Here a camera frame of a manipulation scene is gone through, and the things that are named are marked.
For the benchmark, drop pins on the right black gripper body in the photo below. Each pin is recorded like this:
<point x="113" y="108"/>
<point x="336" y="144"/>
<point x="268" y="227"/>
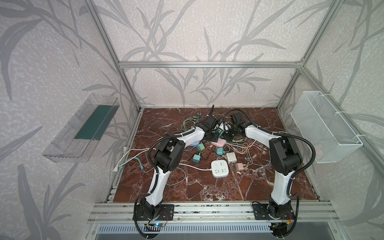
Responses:
<point x="229" y="129"/>

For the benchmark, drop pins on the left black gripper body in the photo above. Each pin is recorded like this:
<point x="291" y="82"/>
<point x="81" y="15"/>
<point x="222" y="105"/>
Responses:
<point x="212" y="130"/>

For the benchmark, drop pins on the pink power strip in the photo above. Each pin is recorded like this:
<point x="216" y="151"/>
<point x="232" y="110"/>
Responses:
<point x="220" y="143"/>

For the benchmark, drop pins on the green charger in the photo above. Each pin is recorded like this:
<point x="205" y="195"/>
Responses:
<point x="200" y="147"/>

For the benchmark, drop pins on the white power strip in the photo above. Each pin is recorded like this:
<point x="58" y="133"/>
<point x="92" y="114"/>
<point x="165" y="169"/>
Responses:
<point x="220" y="168"/>

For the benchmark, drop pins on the blue power strip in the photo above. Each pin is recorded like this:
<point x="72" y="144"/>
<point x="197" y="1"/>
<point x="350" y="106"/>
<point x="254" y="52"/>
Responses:
<point x="194" y="144"/>

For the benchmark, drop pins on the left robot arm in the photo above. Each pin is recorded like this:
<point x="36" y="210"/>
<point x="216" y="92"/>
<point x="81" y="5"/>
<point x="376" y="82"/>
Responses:
<point x="166" y="153"/>

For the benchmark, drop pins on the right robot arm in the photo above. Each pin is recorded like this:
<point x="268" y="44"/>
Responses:
<point x="285" y="155"/>

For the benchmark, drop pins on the white wire mesh basket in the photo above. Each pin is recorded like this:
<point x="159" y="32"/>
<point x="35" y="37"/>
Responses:
<point x="321" y="124"/>

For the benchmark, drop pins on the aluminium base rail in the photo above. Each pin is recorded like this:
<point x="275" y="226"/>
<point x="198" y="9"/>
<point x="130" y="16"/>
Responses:
<point x="211" y="212"/>

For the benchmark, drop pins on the clear plastic wall tray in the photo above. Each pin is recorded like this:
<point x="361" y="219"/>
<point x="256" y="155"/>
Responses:
<point x="79" y="138"/>

